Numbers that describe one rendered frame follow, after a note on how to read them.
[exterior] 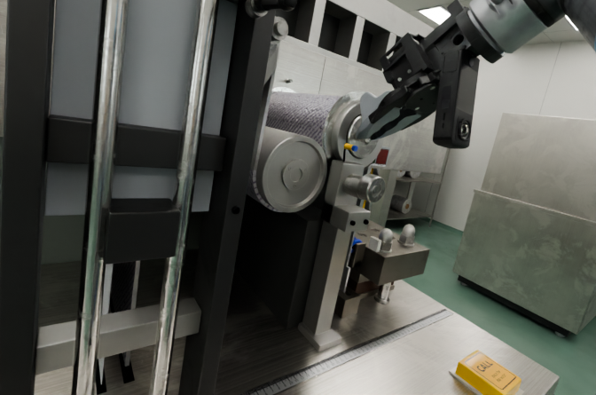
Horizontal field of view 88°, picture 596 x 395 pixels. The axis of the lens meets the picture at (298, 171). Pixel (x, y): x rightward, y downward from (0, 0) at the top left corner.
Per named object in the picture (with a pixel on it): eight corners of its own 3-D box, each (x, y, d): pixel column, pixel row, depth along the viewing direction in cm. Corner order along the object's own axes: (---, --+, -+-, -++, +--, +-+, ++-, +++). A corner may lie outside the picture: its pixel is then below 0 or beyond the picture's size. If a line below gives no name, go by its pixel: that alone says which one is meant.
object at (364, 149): (376, 157, 55) (346, 158, 51) (368, 155, 57) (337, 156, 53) (383, 114, 54) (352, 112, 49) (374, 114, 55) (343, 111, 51)
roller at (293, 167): (255, 214, 45) (270, 130, 43) (198, 171, 65) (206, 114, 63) (319, 211, 52) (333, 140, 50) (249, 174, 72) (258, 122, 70)
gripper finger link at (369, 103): (348, 114, 52) (393, 78, 46) (360, 145, 49) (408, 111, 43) (336, 110, 50) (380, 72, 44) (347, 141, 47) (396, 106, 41)
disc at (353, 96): (308, 144, 48) (357, 71, 51) (306, 143, 49) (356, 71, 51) (355, 191, 57) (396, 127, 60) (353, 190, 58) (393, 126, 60)
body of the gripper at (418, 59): (405, 75, 49) (480, 12, 40) (427, 121, 45) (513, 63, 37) (373, 62, 44) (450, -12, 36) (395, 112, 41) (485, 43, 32)
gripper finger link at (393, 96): (380, 118, 47) (431, 82, 41) (384, 128, 46) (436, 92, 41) (360, 112, 44) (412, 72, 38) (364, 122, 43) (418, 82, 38)
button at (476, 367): (500, 409, 45) (505, 395, 45) (453, 374, 51) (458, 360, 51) (518, 391, 50) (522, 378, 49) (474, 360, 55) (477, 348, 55)
